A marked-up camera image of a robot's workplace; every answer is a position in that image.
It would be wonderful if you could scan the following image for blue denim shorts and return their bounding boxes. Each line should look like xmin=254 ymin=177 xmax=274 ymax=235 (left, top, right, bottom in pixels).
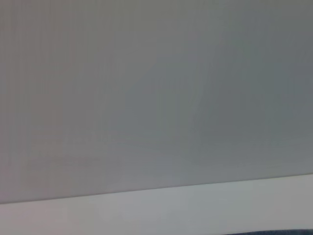
xmin=220 ymin=228 xmax=313 ymax=235

